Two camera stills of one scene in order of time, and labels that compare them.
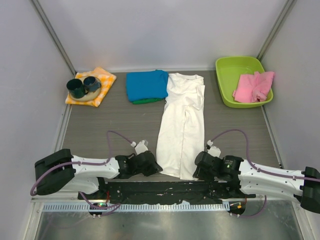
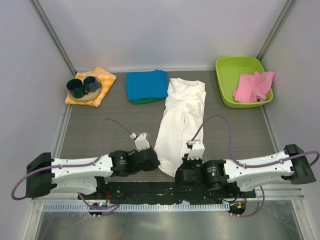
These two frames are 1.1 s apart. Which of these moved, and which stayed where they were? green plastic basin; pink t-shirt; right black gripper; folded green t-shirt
Moved: right black gripper
Stayed: pink t-shirt; green plastic basin; folded green t-shirt
